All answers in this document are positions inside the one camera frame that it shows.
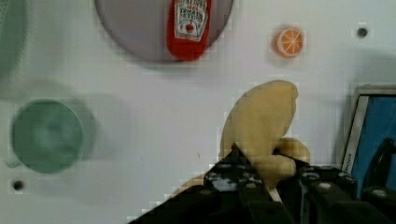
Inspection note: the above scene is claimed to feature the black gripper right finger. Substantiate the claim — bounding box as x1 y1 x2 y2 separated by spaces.
272 159 395 224

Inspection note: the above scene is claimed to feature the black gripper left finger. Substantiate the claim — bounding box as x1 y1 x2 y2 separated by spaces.
128 145 296 224

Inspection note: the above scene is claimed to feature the yellow peeled plush banana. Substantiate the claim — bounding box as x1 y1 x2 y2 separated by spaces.
172 79 312 203

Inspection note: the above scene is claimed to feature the green mug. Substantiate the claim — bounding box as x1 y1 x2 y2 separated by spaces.
5 99 96 174

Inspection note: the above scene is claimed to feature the black toaster oven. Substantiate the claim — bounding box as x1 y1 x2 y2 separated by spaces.
341 84 396 198

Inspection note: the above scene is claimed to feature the orange slice toy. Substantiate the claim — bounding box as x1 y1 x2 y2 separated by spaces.
274 27 304 58

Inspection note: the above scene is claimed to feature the red plush ketchup bottle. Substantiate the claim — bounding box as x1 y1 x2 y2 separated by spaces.
166 0 212 61

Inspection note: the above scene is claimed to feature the grey round plate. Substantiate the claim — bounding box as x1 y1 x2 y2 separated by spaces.
93 0 235 63

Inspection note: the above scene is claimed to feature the green perforated colander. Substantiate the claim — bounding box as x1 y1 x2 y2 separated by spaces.
0 0 29 78

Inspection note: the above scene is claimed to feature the black oven door handle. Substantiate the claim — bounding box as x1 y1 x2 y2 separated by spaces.
362 138 395 189

